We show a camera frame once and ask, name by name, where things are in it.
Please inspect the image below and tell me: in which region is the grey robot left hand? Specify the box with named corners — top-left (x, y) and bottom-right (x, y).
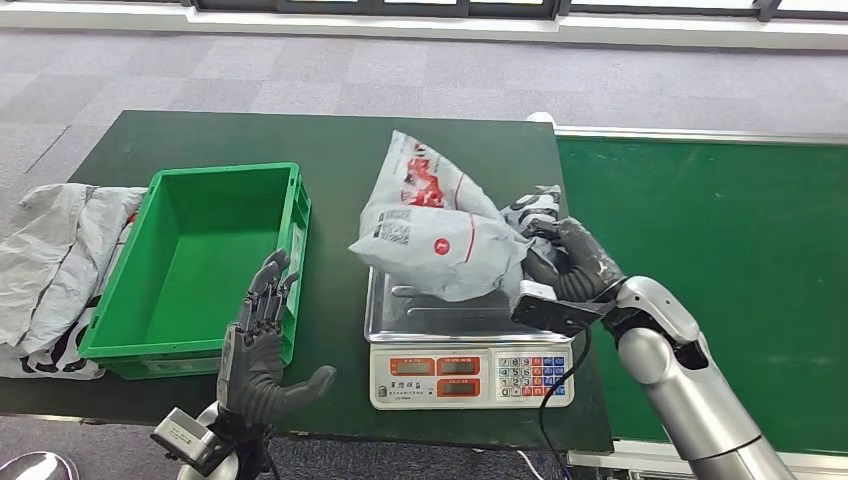
top-left (217, 248), bottom-right (338, 429)

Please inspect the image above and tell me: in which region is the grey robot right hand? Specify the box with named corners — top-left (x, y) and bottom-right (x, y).
top-left (519, 217), bottom-right (628, 304)

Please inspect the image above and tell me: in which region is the grey courier parcel with red print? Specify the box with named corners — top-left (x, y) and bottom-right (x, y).
top-left (347, 129), bottom-right (564, 305)

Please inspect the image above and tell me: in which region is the green conveyor belt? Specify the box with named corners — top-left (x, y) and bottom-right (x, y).
top-left (526, 111), bottom-right (848, 480)

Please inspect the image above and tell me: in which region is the green plastic crate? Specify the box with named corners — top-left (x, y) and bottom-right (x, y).
top-left (78, 162), bottom-right (313, 382)

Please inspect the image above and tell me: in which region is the steel scale pan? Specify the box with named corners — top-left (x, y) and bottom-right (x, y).
top-left (364, 264), bottom-right (575, 346)

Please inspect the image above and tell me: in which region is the white electronic weighing scale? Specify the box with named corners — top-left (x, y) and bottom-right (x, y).
top-left (364, 264), bottom-right (576, 412)

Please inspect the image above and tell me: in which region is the crumpled grey courier bag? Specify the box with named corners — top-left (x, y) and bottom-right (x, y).
top-left (0, 183), bottom-right (148, 382)

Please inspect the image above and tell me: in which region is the shiny silver dome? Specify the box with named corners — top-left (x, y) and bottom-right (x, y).
top-left (0, 451), bottom-right (80, 480)

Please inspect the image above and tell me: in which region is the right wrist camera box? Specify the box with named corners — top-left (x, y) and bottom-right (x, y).
top-left (510, 279), bottom-right (619, 338)

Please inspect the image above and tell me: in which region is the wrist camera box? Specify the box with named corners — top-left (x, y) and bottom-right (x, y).
top-left (510, 279), bottom-right (619, 338)
top-left (150, 407), bottom-right (234, 478)

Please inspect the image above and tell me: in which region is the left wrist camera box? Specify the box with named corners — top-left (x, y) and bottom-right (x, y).
top-left (150, 407), bottom-right (234, 478)

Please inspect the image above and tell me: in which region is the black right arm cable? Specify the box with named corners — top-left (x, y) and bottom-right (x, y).
top-left (537, 324), bottom-right (593, 480)

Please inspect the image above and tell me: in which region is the white cable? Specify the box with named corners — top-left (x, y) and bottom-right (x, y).
top-left (515, 450), bottom-right (549, 480)

